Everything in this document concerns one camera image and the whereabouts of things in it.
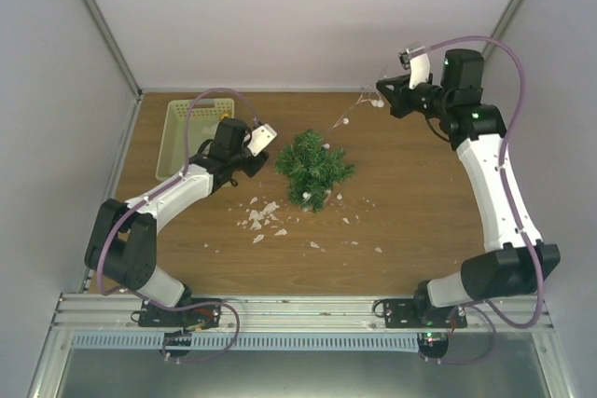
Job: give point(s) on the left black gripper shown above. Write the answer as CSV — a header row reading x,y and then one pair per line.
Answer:
x,y
252,170

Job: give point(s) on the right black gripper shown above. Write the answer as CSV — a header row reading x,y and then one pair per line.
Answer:
x,y
399,84

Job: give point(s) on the white ball string lights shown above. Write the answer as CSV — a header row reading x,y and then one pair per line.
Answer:
x,y
356,122

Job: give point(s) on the pale green perforated basket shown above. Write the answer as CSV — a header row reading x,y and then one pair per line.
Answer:
x,y
176,145

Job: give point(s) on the small green christmas tree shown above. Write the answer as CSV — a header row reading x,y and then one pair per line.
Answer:
x,y
312,170

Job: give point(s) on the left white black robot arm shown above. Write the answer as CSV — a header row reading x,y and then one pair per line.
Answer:
x,y
123,244

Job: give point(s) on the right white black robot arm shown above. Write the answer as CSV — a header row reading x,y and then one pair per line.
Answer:
x,y
516,260

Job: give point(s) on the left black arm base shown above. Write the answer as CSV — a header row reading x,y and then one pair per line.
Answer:
x,y
204,314

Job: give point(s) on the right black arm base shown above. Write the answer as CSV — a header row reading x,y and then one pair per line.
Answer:
x,y
402,313

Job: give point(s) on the white foil flakes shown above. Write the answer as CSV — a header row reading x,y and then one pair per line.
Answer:
x,y
275,232

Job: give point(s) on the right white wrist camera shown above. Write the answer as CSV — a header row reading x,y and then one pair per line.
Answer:
x,y
415,60

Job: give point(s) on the grey slotted cable duct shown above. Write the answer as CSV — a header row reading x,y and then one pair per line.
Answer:
x,y
248,341

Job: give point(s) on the aluminium front rail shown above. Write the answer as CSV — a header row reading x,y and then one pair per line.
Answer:
x,y
262,313

